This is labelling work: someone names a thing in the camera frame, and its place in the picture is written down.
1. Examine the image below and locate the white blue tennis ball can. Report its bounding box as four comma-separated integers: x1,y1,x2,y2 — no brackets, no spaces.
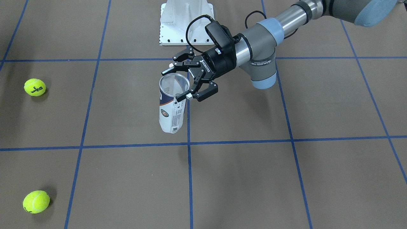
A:
159,73,189,134

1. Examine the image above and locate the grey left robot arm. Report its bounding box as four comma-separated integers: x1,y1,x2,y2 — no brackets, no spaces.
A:
162,0,398,101

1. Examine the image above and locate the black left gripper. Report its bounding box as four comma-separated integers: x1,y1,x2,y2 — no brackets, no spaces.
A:
161,48,237,102

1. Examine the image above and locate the black camera cable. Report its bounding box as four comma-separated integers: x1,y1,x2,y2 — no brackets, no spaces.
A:
186,15,220,58

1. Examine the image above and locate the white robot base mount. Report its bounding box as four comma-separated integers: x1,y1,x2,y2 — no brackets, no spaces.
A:
159,0,214,45

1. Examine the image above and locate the plain yellow tennis ball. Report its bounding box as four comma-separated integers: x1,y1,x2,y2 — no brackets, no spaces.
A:
22,190,51,214

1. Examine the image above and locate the Wilson yellow tennis ball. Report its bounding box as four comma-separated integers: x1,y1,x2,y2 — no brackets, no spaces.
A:
24,78,46,97

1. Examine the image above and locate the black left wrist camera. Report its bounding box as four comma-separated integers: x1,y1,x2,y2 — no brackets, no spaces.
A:
205,21,235,54

